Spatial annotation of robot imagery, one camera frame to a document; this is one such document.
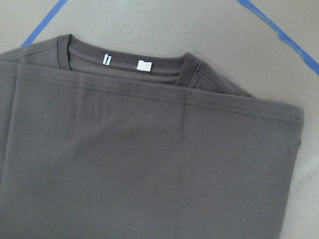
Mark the dark brown t-shirt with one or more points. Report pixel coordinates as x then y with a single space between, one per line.
100 144

